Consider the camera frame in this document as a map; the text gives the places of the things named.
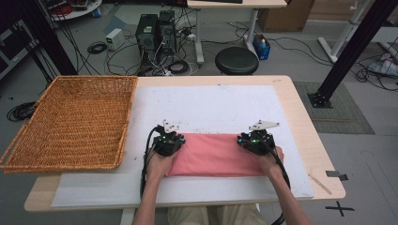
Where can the person's right hand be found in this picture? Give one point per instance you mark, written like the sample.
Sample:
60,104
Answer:
273,164

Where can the wicker basket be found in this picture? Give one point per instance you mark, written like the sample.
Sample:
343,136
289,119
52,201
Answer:
78,93

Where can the black equipment rack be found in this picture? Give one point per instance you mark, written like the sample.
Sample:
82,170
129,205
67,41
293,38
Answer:
12,43

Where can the grey floor mat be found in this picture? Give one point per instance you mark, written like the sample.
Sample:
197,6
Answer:
344,115

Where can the black metal post with foot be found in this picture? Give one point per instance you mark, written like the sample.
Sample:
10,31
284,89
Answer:
353,50

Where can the white desk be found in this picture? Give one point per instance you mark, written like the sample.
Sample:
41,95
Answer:
237,3

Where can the round white table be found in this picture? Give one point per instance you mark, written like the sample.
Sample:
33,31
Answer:
84,11

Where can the small black computer tower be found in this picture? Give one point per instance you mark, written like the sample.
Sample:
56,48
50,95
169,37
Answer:
167,31

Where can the black tape piece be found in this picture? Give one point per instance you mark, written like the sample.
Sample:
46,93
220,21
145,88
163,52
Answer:
333,173

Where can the white table leg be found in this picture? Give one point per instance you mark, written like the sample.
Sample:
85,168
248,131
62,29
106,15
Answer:
125,217

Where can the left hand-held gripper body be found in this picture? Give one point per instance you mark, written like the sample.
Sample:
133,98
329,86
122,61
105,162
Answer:
167,143

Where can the blue box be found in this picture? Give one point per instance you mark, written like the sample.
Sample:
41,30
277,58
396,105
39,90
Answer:
261,51

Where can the thin wooden stick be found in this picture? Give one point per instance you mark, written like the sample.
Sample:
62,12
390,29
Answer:
319,184

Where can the white paper table cover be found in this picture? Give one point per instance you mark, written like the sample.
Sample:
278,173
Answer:
219,103

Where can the white metal stand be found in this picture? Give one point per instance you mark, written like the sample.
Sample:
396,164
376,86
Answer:
342,37

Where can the large black computer tower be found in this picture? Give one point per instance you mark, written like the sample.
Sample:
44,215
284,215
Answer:
146,34

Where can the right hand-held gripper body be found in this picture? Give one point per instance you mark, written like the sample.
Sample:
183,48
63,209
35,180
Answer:
261,143

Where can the cardboard box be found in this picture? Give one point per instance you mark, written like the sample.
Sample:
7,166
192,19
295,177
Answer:
284,17

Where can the white power supply box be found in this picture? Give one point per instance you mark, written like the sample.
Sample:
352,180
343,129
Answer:
114,39

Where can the pink tank top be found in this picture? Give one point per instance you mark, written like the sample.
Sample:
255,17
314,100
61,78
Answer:
216,154

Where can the black round stool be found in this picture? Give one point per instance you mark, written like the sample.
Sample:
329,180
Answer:
237,61

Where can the person's left hand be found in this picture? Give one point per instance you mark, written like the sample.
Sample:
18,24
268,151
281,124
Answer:
158,167

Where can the crumpled plastic bag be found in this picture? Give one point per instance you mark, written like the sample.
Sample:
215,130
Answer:
386,67

